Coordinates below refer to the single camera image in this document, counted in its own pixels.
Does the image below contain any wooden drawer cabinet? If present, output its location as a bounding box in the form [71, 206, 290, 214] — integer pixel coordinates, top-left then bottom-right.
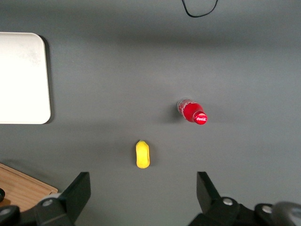
[0, 162, 59, 212]

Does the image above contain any white rectangular tray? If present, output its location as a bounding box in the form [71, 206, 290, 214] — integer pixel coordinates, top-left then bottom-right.
[0, 32, 51, 125]

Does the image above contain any yellow lemon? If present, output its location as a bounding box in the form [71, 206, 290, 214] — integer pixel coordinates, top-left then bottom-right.
[135, 139, 151, 169]

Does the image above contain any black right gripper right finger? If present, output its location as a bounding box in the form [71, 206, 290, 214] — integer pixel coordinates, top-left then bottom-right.
[188, 171, 254, 226]

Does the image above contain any black looped table cable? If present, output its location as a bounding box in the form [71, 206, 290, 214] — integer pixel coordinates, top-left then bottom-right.
[181, 0, 219, 18]

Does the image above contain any red cola bottle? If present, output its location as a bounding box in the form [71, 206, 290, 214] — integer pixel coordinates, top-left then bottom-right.
[176, 97, 208, 126]

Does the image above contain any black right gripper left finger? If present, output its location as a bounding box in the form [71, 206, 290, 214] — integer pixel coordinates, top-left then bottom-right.
[20, 171, 91, 226]

